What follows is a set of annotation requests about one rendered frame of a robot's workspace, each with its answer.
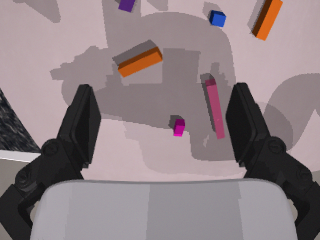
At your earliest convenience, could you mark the small magenta block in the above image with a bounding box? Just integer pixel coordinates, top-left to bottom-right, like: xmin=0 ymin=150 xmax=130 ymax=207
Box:
xmin=173 ymin=119 xmax=185 ymax=136

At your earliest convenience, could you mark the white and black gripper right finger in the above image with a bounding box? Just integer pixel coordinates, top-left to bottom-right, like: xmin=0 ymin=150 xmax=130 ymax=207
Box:
xmin=225 ymin=82 xmax=320 ymax=240

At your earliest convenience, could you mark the purple rod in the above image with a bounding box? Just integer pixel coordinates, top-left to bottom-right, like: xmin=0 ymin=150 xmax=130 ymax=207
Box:
xmin=118 ymin=0 xmax=135 ymax=12

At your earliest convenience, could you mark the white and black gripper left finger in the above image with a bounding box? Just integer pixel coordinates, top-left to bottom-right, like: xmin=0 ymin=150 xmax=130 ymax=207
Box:
xmin=0 ymin=84 xmax=101 ymax=240

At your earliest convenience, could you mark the orange rectangular bar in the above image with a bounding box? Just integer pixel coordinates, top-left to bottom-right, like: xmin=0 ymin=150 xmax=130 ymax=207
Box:
xmin=252 ymin=0 xmax=283 ymax=41
xmin=118 ymin=47 xmax=163 ymax=78

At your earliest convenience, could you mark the pink rod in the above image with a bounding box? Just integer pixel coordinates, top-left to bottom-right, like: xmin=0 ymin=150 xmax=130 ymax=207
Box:
xmin=205 ymin=78 xmax=225 ymax=139

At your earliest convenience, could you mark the small blue block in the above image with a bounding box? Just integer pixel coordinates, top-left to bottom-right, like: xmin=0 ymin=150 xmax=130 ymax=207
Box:
xmin=209 ymin=10 xmax=226 ymax=27

